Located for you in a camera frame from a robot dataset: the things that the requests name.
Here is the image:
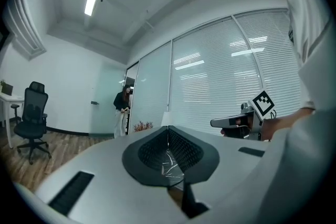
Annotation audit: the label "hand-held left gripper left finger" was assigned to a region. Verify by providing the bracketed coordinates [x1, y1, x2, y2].
[15, 125, 188, 224]

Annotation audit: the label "white slatted window blinds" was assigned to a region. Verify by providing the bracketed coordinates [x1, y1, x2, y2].
[130, 9, 302, 137]

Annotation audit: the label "person's right hand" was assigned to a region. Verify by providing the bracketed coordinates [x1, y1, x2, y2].
[219, 125, 252, 139]

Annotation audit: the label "white desk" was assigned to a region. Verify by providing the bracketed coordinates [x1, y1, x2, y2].
[0, 93, 26, 149]

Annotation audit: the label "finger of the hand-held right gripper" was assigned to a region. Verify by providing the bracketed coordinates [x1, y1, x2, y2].
[209, 114, 249, 129]

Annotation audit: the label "black desk sign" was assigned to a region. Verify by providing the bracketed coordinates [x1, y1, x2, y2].
[1, 83, 14, 96]

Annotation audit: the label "black office chair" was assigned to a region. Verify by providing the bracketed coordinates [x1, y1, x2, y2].
[13, 81, 53, 165]

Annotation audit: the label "person's right forearm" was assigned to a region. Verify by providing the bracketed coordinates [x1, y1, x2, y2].
[261, 107, 316, 143]

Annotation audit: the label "frosted glass door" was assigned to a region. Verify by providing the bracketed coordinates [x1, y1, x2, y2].
[89, 62, 127, 137]

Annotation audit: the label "dried plant in white vase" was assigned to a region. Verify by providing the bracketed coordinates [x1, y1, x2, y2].
[133, 120, 154, 133]

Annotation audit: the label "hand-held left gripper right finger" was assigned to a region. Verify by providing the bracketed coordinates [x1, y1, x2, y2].
[168, 125, 268, 220]

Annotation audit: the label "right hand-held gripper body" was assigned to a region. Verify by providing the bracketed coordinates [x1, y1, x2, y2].
[240, 89, 276, 141]

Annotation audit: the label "person's white shirt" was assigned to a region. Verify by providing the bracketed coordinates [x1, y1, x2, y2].
[246, 0, 336, 224]

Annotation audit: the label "round black marble table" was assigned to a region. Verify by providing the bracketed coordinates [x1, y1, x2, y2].
[160, 151, 184, 187]

